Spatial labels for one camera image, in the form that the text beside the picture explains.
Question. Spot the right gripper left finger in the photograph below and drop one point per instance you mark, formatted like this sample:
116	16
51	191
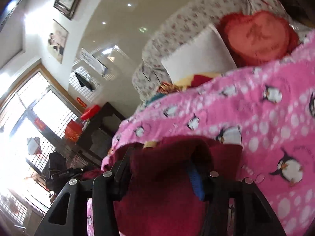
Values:
67	214

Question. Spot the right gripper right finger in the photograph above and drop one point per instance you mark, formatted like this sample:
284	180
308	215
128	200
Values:
233	207

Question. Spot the dark red garment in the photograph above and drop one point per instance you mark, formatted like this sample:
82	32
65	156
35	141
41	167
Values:
160	199

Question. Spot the red gift box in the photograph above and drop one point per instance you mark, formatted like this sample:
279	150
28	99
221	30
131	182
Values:
73	131

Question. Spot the dark wooden side table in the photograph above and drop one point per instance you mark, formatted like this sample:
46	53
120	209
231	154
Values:
95	140

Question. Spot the red flat box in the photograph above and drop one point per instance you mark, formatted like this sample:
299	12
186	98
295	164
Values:
90	112

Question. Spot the pink penguin blanket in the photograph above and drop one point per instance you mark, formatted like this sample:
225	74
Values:
268	110

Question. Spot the wedding photo poster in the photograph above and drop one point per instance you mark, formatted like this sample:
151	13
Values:
57	40

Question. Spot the yellow red patterned sheet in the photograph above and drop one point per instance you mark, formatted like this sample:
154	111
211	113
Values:
183	84

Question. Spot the white pillow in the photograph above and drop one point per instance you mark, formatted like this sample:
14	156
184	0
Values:
205	53

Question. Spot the red heart cushion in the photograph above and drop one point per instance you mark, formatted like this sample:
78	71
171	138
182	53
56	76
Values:
257	39

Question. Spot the floral fabric headboard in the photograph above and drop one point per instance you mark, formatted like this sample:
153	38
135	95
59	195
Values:
182	26

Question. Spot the dark cloth on wall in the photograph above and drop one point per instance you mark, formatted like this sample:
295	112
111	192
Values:
84	82

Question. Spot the wall calendar poster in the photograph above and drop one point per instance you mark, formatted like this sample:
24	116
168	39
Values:
93	62

